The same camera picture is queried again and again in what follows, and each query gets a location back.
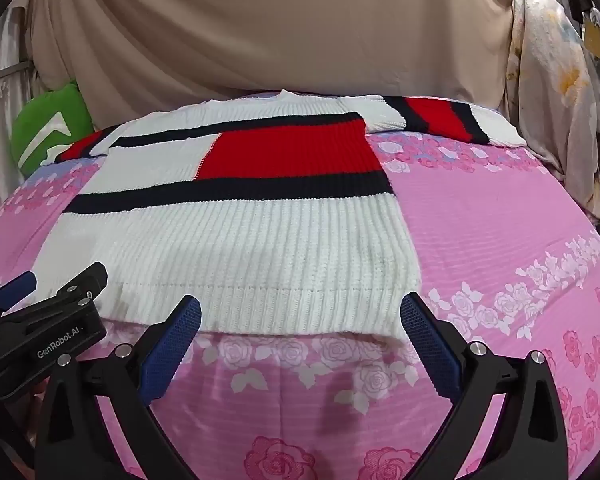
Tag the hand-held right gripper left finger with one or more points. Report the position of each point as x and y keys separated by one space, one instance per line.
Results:
x=176 y=342

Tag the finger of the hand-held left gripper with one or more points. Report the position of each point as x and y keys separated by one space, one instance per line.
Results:
x=16 y=287
x=87 y=280

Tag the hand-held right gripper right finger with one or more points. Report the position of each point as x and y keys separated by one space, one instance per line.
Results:
x=427 y=342

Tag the white red navy knitted sweater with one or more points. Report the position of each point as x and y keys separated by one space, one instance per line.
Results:
x=255 y=240

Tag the pink floral bed sheet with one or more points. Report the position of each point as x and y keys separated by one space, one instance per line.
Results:
x=480 y=230

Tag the green pillow with white stripe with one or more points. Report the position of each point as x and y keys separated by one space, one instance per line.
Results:
x=65 y=102

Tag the white curtain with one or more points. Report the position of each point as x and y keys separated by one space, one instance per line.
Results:
x=5 y=50

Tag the pale floral hanging cloth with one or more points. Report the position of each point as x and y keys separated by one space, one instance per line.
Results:
x=545 y=85

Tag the beige hanging cloth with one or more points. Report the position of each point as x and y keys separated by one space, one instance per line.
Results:
x=280 y=25

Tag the yellow paper tag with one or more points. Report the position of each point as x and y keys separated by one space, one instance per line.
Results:
x=594 y=35

